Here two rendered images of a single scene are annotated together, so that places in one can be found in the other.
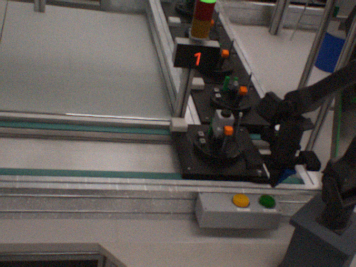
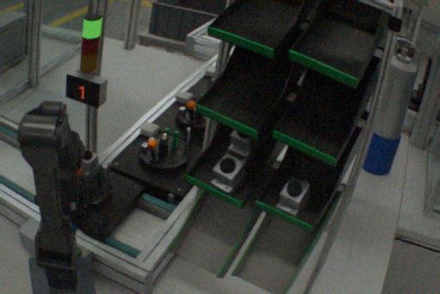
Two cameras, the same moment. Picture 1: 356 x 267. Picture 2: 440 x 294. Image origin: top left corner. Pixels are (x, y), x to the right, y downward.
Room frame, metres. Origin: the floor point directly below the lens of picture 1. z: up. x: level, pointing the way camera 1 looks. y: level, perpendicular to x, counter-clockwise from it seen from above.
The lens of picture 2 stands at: (0.66, -0.95, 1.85)
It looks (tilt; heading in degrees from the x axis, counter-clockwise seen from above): 33 degrees down; 33
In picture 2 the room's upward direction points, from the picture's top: 10 degrees clockwise
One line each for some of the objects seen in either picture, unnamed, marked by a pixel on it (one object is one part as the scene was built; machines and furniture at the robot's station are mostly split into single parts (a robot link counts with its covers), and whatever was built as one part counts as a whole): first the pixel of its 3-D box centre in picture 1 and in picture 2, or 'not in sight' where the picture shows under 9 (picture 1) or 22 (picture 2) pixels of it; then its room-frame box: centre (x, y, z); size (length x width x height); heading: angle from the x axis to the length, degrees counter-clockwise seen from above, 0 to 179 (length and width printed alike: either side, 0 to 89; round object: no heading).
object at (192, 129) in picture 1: (216, 151); (88, 194); (1.35, -0.12, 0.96); 0.24 x 0.24 x 0.02; 16
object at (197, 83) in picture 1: (233, 91); (163, 145); (1.62, -0.15, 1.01); 0.24 x 0.24 x 0.13; 16
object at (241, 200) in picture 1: (240, 201); not in sight; (1.14, -0.19, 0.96); 0.04 x 0.04 x 0.02
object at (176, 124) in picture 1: (178, 127); not in sight; (1.41, 0.00, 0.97); 0.05 x 0.05 x 0.04; 16
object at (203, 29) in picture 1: (201, 25); (88, 60); (1.44, 0.00, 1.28); 0.05 x 0.05 x 0.05
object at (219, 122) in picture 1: (222, 120); (88, 162); (1.36, -0.12, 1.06); 0.08 x 0.04 x 0.07; 16
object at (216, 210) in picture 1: (237, 210); (53, 248); (1.14, -0.19, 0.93); 0.21 x 0.07 x 0.06; 106
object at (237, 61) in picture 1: (217, 55); (199, 108); (1.86, -0.08, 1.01); 0.24 x 0.24 x 0.13; 16
